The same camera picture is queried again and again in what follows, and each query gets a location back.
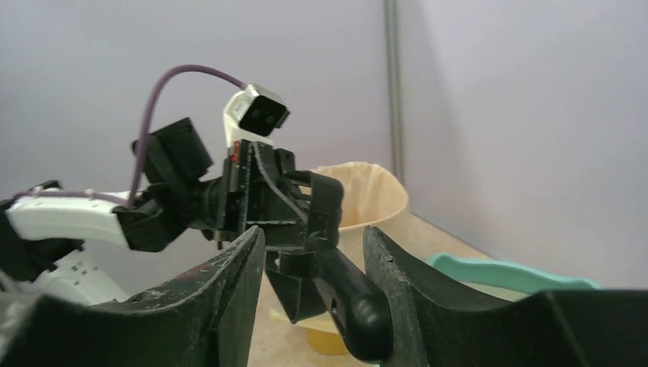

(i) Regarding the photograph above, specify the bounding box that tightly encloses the teal litter box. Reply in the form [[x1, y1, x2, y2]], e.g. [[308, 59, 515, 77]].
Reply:
[[427, 252, 601, 301]]

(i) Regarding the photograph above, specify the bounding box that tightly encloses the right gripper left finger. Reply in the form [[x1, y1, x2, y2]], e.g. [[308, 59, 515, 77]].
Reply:
[[1, 227, 265, 366]]

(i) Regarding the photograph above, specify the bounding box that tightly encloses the bin with beige bag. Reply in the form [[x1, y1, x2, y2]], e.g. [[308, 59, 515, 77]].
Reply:
[[271, 162, 410, 356]]

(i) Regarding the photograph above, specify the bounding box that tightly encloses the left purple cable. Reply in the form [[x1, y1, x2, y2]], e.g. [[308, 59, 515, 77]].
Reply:
[[12, 64, 248, 209]]

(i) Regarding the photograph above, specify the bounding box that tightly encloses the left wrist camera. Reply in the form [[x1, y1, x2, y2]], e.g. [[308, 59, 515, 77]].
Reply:
[[222, 83, 290, 148]]

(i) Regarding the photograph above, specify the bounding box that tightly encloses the black litter scoop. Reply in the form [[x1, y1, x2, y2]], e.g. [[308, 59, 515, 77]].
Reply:
[[306, 232, 394, 364]]

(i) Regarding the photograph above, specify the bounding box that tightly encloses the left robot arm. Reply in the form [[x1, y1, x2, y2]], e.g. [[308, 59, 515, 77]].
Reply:
[[1, 118, 344, 323]]

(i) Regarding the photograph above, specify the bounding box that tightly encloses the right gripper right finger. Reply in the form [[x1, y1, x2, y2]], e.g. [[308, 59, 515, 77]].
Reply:
[[363, 226, 647, 366]]

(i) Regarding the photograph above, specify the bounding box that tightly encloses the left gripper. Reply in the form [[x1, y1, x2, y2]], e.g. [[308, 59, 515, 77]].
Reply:
[[217, 140, 344, 324]]

